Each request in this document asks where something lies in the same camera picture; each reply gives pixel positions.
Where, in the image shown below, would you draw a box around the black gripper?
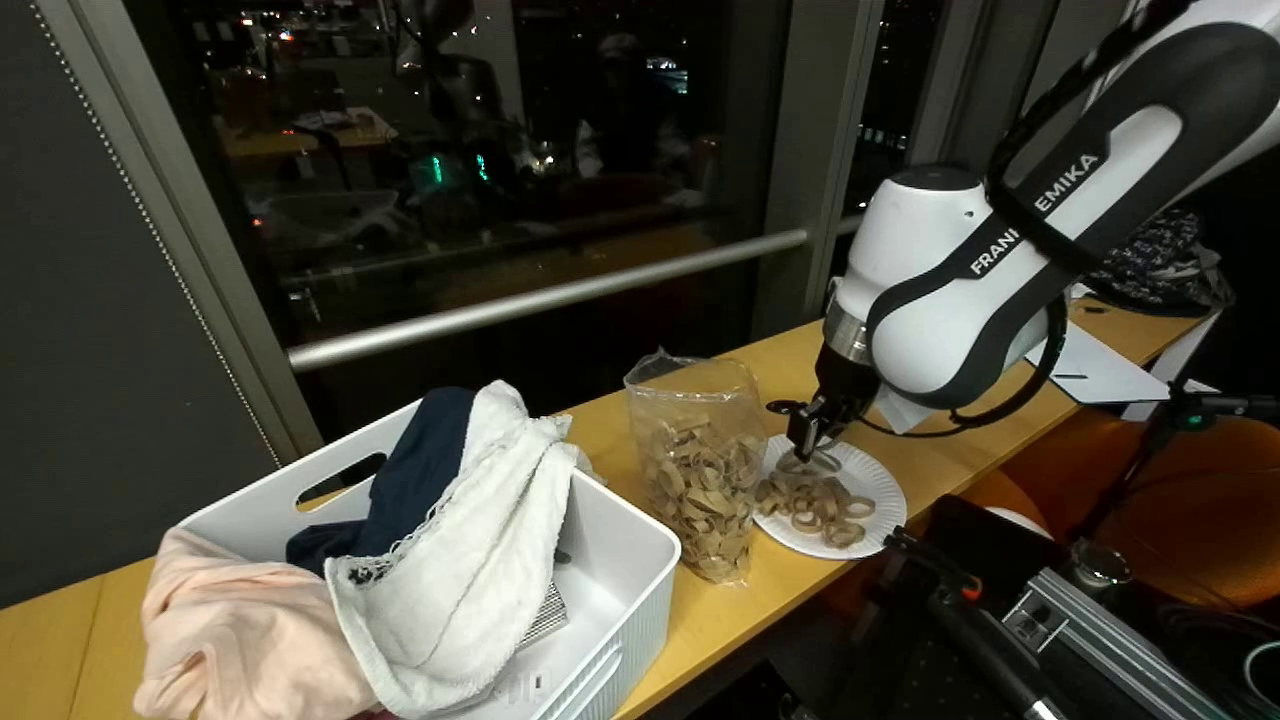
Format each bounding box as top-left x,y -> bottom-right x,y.
780,339 -> 887,465

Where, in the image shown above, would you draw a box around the bunch of tan rubber bands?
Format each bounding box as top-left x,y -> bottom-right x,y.
752,450 -> 884,554

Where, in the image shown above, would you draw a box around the clear bag of nuts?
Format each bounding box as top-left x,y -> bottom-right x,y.
622,348 -> 780,589

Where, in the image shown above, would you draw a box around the white paper plate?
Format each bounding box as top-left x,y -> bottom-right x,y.
750,428 -> 914,563

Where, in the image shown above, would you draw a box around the black equipment case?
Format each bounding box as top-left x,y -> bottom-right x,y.
853,492 -> 1280,720

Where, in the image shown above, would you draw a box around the white plastic storage bin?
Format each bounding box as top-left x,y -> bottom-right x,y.
171,392 -> 684,720

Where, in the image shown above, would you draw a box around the metal window handrail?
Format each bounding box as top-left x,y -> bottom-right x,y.
285,224 -> 815,375

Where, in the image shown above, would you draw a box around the white paper sheets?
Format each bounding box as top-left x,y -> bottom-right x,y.
1050,294 -> 1228,413

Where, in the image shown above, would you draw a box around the white cloth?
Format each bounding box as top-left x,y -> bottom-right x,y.
320,375 -> 594,720

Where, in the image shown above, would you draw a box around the orange chair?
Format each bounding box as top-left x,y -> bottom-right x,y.
967,406 -> 1280,611

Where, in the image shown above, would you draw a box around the navy blue cloth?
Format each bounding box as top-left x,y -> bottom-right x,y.
285,386 -> 480,582

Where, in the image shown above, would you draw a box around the pale pink cloth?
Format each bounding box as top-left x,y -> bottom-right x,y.
129,524 -> 388,720

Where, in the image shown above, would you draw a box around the aluminium extrusion rail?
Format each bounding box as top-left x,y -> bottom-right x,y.
997,563 -> 1238,720

